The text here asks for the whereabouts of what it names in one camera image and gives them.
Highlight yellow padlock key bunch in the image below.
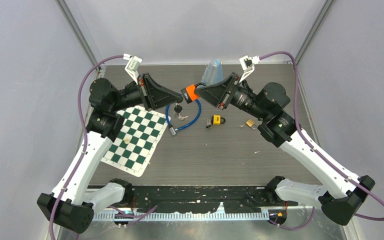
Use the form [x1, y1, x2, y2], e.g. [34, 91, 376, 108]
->
[206, 119, 213, 129]

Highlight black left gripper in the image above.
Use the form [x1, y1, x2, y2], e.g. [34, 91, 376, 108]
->
[111, 72, 181, 112]

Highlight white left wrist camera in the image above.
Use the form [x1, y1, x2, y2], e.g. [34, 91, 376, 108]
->
[123, 53, 143, 85]

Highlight yellow padlock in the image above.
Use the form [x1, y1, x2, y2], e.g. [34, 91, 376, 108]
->
[211, 114, 226, 126]

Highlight aluminium corner post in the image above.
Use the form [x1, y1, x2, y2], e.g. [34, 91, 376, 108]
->
[295, 0, 337, 66]
[55, 0, 102, 65]

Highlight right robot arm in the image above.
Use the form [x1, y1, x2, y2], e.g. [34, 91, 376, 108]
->
[194, 73, 375, 226]

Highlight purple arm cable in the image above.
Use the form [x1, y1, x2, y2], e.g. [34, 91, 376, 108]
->
[48, 54, 127, 240]
[259, 50, 384, 222]

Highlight green white chessboard mat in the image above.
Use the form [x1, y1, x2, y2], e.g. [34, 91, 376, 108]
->
[101, 106, 168, 177]

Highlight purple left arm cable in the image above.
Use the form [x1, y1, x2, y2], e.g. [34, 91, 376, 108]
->
[48, 54, 127, 240]

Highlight small silver keys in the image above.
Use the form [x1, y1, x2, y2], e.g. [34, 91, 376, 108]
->
[177, 113, 188, 121]

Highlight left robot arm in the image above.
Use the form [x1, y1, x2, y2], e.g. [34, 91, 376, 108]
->
[37, 73, 183, 239]

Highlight slotted cable duct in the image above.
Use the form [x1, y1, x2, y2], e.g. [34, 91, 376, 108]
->
[92, 209, 270, 222]

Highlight black headed key bunch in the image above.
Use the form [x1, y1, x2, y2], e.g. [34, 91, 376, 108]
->
[174, 103, 183, 115]

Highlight brass padlock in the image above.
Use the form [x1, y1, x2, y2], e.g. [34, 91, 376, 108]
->
[245, 119, 257, 130]

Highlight aluminium corner post left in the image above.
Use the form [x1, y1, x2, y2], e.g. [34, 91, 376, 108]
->
[55, 0, 102, 65]

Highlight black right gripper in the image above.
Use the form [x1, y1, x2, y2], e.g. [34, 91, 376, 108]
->
[195, 71, 269, 121]

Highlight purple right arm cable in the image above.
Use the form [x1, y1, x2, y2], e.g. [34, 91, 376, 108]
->
[259, 50, 384, 222]

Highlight orange black padlock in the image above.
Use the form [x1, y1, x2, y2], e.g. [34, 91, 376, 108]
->
[180, 82, 206, 104]

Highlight aluminium corner post right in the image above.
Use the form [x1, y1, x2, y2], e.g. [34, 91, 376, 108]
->
[295, 0, 337, 66]

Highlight blue translucent metronome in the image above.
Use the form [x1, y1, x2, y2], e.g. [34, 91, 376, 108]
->
[201, 58, 224, 86]

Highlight blue cable lock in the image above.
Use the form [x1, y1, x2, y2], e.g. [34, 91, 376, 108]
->
[165, 99, 202, 137]

